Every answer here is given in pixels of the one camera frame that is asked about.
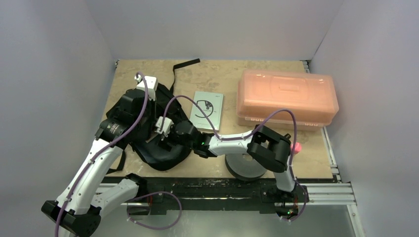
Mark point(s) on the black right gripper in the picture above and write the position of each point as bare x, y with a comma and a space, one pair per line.
166, 138

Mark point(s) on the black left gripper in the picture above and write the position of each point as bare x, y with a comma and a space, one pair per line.
151, 117

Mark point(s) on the black student backpack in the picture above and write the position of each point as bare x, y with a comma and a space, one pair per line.
152, 151

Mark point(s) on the grey thin notebook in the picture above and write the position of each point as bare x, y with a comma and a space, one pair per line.
211, 104

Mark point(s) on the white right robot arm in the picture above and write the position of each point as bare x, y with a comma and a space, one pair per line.
269, 149

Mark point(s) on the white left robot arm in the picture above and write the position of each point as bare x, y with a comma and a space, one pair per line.
78, 211

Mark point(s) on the grey filament spool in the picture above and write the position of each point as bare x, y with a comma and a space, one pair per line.
244, 167

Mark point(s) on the translucent pink plastic box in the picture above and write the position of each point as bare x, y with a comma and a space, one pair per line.
311, 97

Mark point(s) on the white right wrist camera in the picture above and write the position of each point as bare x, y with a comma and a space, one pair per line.
163, 126

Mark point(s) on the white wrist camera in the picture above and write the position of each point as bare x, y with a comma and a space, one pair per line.
163, 126
149, 84

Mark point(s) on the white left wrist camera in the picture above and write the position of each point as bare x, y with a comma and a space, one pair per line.
149, 84

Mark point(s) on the black metal base rail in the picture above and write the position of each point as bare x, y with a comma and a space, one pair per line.
228, 194

